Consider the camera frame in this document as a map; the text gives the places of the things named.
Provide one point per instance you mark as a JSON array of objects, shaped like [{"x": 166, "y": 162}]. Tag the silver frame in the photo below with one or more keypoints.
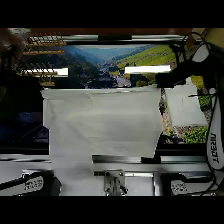
[{"x": 146, "y": 165}]

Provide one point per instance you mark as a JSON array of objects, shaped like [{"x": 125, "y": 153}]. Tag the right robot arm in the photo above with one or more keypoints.
[{"x": 216, "y": 133}]

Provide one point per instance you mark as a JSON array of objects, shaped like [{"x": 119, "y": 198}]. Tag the white garment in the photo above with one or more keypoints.
[
  {"x": 103, "y": 123},
  {"x": 185, "y": 106}
]

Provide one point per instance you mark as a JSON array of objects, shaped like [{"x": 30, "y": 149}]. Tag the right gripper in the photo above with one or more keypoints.
[{"x": 166, "y": 80}]

